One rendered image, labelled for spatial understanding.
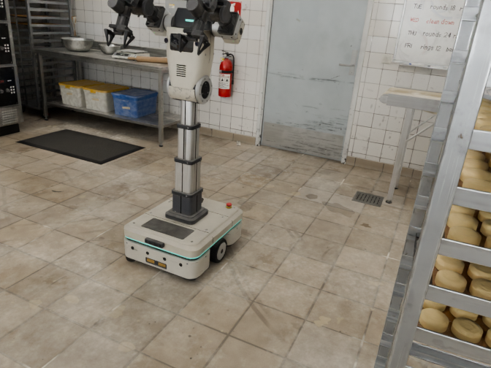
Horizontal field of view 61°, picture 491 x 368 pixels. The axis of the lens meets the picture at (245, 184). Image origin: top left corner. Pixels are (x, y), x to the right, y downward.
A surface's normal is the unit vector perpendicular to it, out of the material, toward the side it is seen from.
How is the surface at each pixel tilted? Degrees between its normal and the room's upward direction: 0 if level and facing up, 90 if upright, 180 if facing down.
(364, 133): 90
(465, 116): 90
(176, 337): 0
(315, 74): 90
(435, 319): 0
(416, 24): 90
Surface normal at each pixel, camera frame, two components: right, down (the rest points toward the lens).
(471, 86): -0.39, 0.33
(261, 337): 0.07, -0.92
